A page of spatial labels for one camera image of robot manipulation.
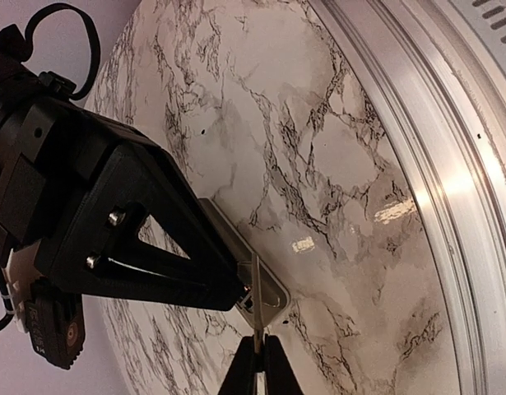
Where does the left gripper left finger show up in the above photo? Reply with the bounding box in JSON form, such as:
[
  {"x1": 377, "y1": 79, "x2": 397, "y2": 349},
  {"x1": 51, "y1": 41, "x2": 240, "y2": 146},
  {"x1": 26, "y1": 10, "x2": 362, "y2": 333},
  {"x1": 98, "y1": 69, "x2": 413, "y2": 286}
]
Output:
[{"x1": 219, "y1": 336, "x2": 257, "y2": 395}]

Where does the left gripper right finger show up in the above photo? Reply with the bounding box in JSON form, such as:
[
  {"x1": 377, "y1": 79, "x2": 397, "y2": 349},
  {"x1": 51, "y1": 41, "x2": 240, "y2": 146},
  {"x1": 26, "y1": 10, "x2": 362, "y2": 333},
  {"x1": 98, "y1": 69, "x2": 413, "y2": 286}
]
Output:
[{"x1": 263, "y1": 335, "x2": 300, "y2": 395}]

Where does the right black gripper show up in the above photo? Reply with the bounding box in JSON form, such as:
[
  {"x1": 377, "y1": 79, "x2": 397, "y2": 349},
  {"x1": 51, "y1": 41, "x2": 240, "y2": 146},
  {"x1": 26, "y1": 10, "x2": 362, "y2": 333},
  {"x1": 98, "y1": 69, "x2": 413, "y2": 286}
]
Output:
[{"x1": 0, "y1": 72, "x2": 246, "y2": 311}]

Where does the grey remote control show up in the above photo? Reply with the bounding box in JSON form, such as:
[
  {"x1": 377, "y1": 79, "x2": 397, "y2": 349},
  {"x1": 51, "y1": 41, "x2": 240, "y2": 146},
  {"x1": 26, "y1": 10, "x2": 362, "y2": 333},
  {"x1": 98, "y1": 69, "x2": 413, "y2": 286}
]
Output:
[{"x1": 198, "y1": 197, "x2": 290, "y2": 328}]

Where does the grey battery cover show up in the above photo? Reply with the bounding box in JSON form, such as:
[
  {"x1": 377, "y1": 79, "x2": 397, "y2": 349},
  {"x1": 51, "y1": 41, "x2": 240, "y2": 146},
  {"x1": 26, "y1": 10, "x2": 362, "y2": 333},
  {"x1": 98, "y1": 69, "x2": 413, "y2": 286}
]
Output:
[{"x1": 251, "y1": 253, "x2": 264, "y2": 356}]

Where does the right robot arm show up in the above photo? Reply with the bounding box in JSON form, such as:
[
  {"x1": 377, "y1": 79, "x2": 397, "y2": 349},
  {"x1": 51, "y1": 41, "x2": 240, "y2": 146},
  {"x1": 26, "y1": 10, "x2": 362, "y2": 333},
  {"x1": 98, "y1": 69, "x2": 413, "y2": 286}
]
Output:
[{"x1": 0, "y1": 26, "x2": 246, "y2": 311}]

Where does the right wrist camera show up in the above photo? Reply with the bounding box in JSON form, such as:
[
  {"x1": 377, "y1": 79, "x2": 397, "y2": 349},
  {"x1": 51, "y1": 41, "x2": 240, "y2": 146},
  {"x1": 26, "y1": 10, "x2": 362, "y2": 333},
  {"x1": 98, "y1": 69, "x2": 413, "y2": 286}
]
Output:
[{"x1": 5, "y1": 246, "x2": 87, "y2": 371}]

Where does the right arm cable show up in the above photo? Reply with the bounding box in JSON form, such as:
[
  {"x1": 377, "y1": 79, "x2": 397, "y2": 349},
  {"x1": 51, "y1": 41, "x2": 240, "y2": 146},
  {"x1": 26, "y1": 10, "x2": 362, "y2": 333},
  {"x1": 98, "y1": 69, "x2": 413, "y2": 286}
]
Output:
[{"x1": 24, "y1": 2, "x2": 102, "y2": 102}]

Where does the front aluminium rail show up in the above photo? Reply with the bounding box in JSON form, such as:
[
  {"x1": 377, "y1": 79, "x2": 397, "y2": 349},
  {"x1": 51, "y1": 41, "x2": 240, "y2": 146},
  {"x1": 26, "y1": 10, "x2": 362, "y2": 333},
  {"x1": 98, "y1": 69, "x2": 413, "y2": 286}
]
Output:
[{"x1": 312, "y1": 1, "x2": 506, "y2": 394}]

